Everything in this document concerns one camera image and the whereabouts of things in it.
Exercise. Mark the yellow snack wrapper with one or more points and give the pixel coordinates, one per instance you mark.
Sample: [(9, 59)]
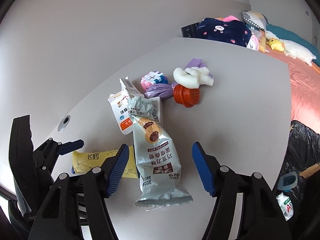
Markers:
[(83, 162)]

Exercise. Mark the teal pillow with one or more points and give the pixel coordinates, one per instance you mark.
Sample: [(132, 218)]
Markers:
[(289, 35)]

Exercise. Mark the white milk carton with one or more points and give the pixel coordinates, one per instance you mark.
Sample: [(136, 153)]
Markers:
[(119, 104)]

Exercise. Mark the blue transparent cup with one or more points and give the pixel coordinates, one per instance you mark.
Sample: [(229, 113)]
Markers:
[(287, 181)]

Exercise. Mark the purple plastic bag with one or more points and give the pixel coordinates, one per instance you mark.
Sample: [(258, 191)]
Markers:
[(162, 90)]

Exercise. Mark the silver cookie snack bag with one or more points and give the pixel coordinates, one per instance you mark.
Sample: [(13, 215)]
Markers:
[(158, 164)]

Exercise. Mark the purple white foam block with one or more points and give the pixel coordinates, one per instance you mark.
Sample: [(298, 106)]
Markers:
[(197, 67)]

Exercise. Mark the orange plastic cap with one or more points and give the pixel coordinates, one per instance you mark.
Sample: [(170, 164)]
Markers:
[(185, 96)]

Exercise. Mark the black trash bag bin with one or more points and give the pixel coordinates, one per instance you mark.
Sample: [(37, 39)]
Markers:
[(302, 152)]

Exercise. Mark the silver desk cable grommet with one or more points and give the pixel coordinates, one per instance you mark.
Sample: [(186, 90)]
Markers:
[(63, 123)]

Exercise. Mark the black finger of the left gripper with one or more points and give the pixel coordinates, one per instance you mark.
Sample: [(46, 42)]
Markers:
[(32, 168)]

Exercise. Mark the pink patterned clothes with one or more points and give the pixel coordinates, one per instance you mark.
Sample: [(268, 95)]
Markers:
[(253, 42)]

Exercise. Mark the pink blue puzzle cube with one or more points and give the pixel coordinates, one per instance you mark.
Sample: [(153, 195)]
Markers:
[(153, 78)]

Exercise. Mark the yellow duck plush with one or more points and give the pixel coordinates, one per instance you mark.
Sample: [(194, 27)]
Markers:
[(276, 44)]

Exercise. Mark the grey-blue wrapper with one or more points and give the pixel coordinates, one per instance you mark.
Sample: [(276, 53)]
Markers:
[(141, 107)]

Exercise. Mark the grey checked pillow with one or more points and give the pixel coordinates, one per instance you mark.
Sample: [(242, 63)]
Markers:
[(255, 20)]

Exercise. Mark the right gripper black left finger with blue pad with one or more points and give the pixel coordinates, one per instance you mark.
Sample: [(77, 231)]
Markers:
[(58, 216)]

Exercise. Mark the pink bed sheet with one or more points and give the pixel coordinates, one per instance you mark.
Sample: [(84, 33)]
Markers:
[(286, 89)]

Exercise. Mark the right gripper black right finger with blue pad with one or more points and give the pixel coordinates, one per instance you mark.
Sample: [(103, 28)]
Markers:
[(261, 216)]

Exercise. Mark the navy patterned blanket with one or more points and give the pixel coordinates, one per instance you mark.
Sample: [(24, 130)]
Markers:
[(233, 32)]

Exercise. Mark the white goose plush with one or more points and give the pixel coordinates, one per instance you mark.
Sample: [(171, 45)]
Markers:
[(294, 50)]

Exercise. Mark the white AD drink bottle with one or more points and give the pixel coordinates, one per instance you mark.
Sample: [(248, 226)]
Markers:
[(285, 205)]

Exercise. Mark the black wall socket panel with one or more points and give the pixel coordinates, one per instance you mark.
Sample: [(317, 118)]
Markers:
[(190, 30)]

